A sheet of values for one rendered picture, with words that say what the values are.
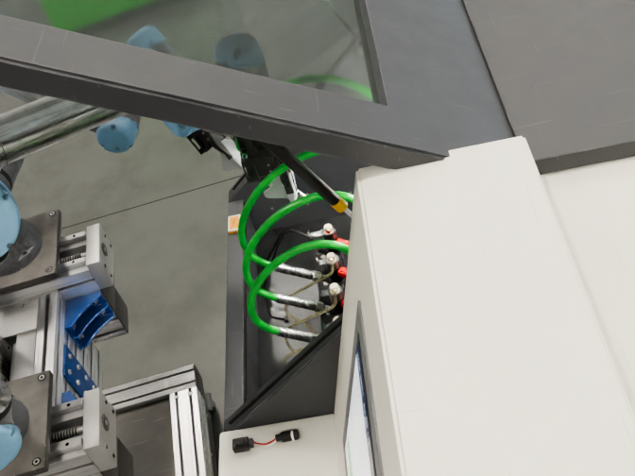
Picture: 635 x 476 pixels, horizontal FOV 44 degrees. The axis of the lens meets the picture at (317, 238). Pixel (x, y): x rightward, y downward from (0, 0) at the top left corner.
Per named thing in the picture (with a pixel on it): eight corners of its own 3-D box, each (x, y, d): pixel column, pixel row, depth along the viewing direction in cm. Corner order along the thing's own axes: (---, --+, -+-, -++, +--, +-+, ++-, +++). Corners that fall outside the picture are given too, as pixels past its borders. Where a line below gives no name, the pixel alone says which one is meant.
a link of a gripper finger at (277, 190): (269, 206, 155) (257, 171, 149) (299, 200, 155) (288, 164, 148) (270, 216, 153) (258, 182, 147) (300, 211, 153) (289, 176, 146)
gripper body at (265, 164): (248, 160, 152) (231, 110, 143) (292, 151, 151) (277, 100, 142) (248, 186, 146) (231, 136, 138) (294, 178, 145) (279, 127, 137)
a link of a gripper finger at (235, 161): (242, 182, 168) (216, 146, 168) (256, 170, 163) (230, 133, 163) (232, 188, 166) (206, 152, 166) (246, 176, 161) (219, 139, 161)
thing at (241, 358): (245, 245, 207) (228, 201, 196) (261, 242, 207) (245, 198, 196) (246, 460, 164) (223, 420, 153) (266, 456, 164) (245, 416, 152)
